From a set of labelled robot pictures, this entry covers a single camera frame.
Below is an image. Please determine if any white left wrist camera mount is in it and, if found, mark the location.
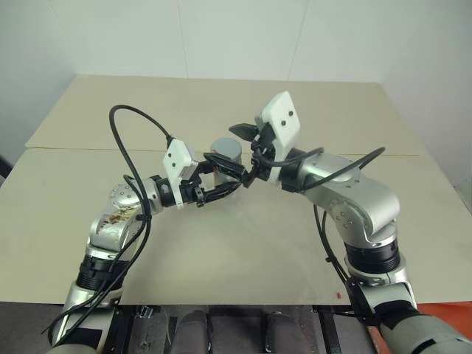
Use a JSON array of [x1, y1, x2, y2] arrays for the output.
[[162, 139, 201, 212]]

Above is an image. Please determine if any black table frame leg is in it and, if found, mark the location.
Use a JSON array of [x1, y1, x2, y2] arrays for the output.
[[105, 305, 131, 354], [316, 305, 342, 354]]

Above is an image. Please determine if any dark rounded shape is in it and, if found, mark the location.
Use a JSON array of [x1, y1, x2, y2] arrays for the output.
[[263, 311, 296, 354], [178, 309, 210, 354]]

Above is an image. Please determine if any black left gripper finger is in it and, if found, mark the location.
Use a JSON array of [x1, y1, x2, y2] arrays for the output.
[[198, 180, 243, 205]]

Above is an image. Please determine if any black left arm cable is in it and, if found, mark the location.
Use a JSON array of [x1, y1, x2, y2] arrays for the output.
[[41, 105, 174, 335]]

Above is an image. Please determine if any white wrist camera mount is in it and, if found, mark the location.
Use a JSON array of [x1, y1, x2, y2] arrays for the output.
[[162, 139, 201, 212], [253, 89, 304, 182]]

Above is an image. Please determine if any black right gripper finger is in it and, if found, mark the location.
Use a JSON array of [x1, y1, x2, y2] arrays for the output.
[[241, 163, 260, 189], [202, 152, 248, 179], [229, 123, 260, 142]]

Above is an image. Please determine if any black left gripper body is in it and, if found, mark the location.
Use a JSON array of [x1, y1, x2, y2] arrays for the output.
[[179, 161, 209, 207]]

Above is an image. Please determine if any grey round jar lid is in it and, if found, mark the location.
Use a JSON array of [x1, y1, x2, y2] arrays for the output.
[[208, 137, 243, 165]]

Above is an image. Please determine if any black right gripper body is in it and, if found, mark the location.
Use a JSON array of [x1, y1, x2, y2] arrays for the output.
[[249, 122, 277, 182]]

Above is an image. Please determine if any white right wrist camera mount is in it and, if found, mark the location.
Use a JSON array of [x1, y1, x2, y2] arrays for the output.
[[253, 89, 304, 182]]

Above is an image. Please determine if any silver jar with red stripe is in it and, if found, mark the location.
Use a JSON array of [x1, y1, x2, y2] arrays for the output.
[[209, 161, 243, 193]]

